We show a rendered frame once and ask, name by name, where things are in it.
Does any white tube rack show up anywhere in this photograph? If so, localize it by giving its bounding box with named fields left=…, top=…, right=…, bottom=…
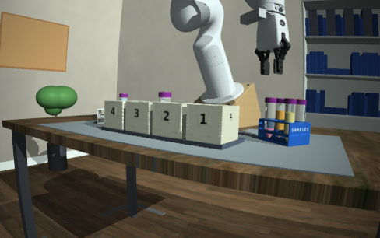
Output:
left=97, top=108, right=104, bottom=124

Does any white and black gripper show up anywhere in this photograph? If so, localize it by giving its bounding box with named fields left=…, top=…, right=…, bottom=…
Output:
left=255, top=13, right=291, bottom=75

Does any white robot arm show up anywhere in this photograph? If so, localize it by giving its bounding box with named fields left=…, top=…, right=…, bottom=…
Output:
left=170, top=0, right=285, bottom=104

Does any purple tube cap with white dot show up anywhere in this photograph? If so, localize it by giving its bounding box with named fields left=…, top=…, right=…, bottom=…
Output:
left=159, top=92, right=171, bottom=103

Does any blue tube rack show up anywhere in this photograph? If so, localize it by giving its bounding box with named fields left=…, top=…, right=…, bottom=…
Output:
left=258, top=118, right=311, bottom=147

